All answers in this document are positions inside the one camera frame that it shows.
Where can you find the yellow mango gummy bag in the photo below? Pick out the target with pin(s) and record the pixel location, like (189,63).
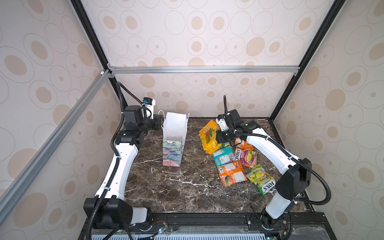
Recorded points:
(208,137)

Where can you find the black corner frame post right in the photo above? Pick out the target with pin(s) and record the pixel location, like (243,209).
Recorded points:
(319,37)

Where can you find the pink yellow Fox's fruits bag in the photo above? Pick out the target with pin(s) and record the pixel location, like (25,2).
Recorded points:
(246,158)

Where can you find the green Fox's candy bag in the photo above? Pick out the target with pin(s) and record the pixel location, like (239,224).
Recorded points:
(263,181)

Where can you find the silver aluminium rail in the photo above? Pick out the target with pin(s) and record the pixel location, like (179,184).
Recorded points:
(205,69)
(21,184)

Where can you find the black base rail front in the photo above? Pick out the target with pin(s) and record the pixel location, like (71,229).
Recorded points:
(229,226)

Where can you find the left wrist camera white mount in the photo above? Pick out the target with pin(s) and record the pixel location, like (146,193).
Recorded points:
(148,107)

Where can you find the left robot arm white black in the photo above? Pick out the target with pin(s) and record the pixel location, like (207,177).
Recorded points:
(108,209)

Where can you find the silver aluminium rail left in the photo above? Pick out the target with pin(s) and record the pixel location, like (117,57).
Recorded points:
(21,184)

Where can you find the silver aluminium rail back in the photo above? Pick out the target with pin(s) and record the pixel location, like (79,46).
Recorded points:
(205,69)

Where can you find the floral paper bag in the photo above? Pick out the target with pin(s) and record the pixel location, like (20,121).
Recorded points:
(174,138)

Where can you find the black corner frame post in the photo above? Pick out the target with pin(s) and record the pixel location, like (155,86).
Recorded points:
(94,40)
(319,37)

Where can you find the teal snack bag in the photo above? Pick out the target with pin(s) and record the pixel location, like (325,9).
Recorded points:
(224,156)

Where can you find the orange snack bag at back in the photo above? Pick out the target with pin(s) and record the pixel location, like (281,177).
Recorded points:
(243,145)

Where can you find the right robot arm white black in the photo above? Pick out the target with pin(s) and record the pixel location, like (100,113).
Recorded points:
(295,176)

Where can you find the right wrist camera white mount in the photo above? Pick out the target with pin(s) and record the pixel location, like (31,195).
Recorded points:
(221,122)

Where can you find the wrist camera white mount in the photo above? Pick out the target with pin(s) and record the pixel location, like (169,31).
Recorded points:
(221,122)
(148,107)

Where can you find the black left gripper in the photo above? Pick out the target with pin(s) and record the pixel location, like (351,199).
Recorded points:
(157,119)

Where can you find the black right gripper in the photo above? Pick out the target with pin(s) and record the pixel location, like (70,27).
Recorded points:
(219,137)

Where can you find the orange mango snack bag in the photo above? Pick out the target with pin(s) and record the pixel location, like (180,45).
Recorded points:
(231,173)

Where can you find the black corner frame post left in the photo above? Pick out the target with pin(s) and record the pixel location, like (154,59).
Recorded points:
(94,40)

